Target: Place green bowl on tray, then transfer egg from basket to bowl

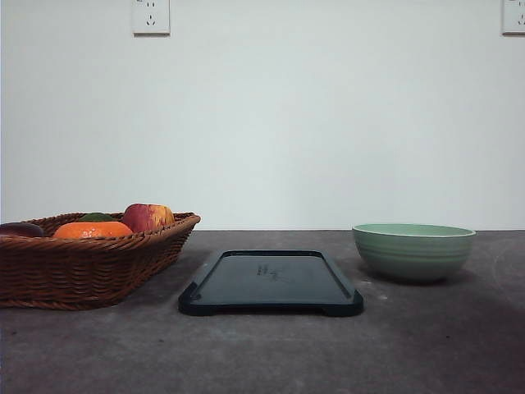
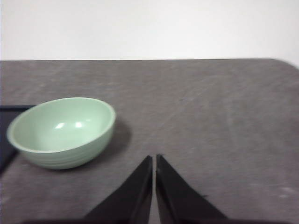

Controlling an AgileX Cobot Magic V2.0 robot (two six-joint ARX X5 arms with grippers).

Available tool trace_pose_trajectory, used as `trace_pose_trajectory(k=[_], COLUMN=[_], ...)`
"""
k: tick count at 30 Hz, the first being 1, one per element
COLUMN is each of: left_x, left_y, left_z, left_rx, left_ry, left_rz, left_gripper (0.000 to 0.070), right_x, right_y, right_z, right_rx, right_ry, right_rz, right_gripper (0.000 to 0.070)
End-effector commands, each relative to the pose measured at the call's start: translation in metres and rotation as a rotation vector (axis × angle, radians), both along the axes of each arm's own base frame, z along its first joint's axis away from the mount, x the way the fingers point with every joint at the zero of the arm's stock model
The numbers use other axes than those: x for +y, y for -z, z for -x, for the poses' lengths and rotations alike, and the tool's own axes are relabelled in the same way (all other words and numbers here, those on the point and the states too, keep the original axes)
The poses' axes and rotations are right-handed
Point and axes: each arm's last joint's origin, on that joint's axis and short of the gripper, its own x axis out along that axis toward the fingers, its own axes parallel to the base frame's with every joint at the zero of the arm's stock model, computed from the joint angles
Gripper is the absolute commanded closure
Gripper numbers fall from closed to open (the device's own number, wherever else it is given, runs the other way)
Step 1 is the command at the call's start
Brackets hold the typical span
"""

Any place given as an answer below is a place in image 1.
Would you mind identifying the white wall socket right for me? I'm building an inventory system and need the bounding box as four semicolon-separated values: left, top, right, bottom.
499;0;525;39

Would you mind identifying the white wall socket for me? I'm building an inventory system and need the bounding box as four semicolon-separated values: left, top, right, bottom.
131;0;171;38
499;0;525;39

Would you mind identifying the dark purple eggplant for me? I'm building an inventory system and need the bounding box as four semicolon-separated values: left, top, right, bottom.
0;222;43;237

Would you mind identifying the brown woven wicker basket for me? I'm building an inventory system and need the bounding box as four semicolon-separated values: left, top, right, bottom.
0;212;201;309

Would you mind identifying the dark green fruit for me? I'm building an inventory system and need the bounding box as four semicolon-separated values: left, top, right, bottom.
79;212;116;222

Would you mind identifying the white wall socket left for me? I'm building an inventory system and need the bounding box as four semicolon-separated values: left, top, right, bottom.
131;0;171;38

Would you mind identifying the orange tangerine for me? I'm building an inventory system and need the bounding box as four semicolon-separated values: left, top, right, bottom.
52;222;134;239

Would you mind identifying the dark rectangular tray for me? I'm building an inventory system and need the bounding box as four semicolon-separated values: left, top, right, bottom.
178;250;364;317

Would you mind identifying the red yellow apple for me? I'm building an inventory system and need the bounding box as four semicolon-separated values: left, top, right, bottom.
122;204;175;232

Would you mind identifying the light green ceramic bowl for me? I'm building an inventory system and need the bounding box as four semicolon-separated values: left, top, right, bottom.
353;223;476;282

